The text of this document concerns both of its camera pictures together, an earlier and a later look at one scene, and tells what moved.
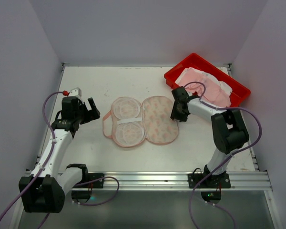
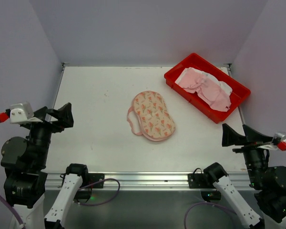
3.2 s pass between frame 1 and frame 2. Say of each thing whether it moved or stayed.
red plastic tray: stayed
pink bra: stayed
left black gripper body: moved
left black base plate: stayed
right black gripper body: moved
